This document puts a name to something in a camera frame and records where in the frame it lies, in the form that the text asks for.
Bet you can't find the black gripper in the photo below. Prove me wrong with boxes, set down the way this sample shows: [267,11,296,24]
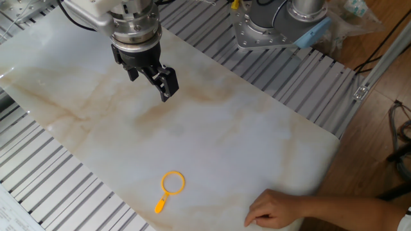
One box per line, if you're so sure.
[110,41,180,103]

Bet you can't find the yellow bubble ring wand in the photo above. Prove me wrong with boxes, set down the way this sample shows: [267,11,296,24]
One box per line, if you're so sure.
[154,171,186,214]

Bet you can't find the bare human forearm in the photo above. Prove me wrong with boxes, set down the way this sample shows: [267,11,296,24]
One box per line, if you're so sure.
[300,194,408,231]

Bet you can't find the bare human hand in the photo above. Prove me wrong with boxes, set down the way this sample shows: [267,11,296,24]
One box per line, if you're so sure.
[243,188,305,230]

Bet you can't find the marble pattern table sheet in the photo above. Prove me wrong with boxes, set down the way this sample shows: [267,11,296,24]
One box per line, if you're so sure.
[0,6,341,231]

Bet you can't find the perforated metal plate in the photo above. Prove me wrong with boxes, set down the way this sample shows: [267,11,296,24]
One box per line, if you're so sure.
[0,0,58,25]

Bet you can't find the printed paper sheet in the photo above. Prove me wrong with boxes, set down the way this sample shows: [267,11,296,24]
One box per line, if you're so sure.
[0,184,46,231]

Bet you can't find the clear plastic bag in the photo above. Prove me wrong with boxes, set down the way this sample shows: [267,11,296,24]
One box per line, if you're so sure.
[317,0,386,55]

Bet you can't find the black furniture leg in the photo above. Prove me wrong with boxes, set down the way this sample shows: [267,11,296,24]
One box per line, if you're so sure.
[377,144,411,201]

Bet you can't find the white shirt sleeve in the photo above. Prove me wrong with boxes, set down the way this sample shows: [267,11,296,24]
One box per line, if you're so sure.
[397,207,411,231]

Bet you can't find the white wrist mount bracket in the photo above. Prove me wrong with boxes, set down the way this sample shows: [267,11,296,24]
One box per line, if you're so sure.
[62,0,125,36]

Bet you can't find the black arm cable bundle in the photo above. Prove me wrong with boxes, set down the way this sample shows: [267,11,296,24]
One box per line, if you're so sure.
[57,0,97,33]

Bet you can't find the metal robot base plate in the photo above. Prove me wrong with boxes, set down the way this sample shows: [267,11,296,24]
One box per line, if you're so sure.
[229,6,299,51]

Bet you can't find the black floor cable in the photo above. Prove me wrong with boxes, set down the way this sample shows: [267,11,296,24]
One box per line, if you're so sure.
[353,9,411,76]

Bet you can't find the aluminium frame profile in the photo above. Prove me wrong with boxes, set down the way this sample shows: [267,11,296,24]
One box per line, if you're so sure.
[352,19,411,102]

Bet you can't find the grey floor cable bundle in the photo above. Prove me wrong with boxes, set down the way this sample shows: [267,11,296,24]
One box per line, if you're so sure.
[387,101,411,182]

